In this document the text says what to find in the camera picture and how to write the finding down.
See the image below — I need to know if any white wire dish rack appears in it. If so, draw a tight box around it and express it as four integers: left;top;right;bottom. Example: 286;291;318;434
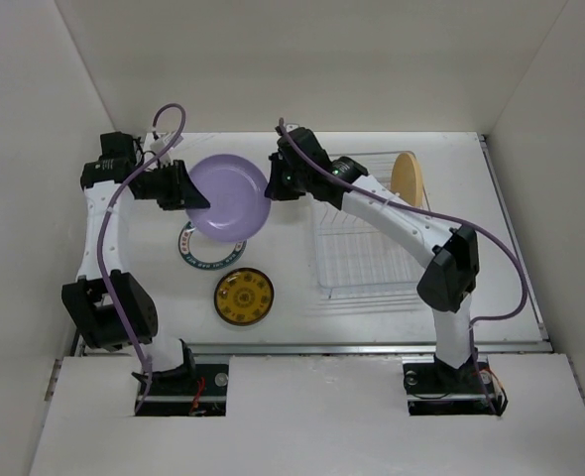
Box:
307;151;447;301

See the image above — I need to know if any dark green rimmed plate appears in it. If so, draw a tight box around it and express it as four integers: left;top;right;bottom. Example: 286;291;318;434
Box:
177;221;247;271

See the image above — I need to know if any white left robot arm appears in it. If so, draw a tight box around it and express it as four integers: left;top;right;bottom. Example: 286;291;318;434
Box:
61;131;210;394

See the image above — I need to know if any yellow rimmed amber plate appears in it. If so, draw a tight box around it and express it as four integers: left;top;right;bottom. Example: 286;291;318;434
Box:
214;267;275;327

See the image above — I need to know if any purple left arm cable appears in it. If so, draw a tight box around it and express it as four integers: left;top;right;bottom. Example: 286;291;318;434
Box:
98;102;189;416

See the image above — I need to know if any purple plastic plate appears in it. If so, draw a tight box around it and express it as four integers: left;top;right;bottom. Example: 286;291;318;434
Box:
187;154;271;243

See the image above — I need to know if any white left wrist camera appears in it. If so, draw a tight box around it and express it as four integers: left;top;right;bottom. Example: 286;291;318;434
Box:
149;132;182;155

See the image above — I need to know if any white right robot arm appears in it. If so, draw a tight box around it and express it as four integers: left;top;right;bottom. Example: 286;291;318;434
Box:
265;125;479;391

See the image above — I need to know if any beige plastic plate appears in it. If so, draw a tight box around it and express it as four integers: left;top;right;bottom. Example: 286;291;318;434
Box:
390;152;424;208

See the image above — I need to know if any aluminium table frame rail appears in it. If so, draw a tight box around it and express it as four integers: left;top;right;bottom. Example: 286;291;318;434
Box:
68;133;554;358

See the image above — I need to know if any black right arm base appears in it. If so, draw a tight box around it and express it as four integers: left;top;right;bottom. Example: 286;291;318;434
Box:
403;360;509;417

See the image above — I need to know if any white foam front board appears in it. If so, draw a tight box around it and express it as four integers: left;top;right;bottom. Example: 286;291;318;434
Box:
32;354;585;475

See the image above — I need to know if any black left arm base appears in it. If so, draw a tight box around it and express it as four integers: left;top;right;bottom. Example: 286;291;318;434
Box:
134;363;229;417

